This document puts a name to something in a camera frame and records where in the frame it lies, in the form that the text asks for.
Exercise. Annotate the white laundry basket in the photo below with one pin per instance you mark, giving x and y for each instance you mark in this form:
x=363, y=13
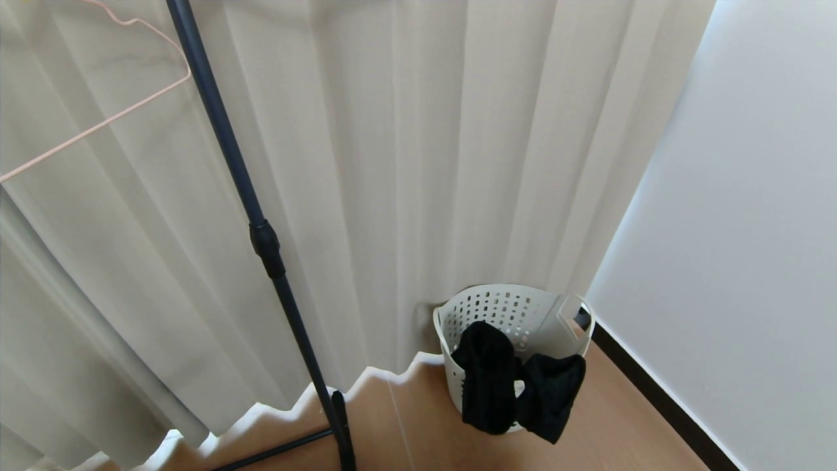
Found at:
x=503, y=311

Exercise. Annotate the black clothes rack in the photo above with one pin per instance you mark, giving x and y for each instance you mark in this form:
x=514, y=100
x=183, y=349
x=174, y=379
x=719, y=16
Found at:
x=225, y=131

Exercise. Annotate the pink clothes hanger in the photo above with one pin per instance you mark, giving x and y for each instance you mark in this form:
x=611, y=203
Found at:
x=98, y=126

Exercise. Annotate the beige curtain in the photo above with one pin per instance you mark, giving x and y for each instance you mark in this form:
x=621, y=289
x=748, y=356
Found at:
x=425, y=131

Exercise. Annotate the black shorts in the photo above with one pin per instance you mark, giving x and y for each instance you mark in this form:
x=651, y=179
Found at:
x=487, y=379

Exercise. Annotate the black garment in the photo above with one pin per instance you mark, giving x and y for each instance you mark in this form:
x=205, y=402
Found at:
x=552, y=399

